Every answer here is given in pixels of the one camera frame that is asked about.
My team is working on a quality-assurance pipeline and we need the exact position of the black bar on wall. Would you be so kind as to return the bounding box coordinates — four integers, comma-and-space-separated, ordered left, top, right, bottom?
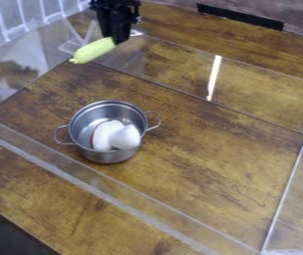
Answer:
196, 3, 285, 31

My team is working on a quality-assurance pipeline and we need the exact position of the clear acrylic enclosure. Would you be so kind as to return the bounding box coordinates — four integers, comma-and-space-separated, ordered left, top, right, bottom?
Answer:
0, 22, 303, 255

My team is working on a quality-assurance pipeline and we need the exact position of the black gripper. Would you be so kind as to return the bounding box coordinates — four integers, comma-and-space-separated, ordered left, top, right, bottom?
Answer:
89, 0, 141, 45

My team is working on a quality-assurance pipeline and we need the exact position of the white mushroom toy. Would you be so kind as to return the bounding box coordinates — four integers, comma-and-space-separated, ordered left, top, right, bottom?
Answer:
91, 121, 141, 151

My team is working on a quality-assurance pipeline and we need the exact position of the small steel pot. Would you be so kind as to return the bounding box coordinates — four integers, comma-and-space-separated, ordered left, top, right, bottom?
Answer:
53, 100, 160, 164

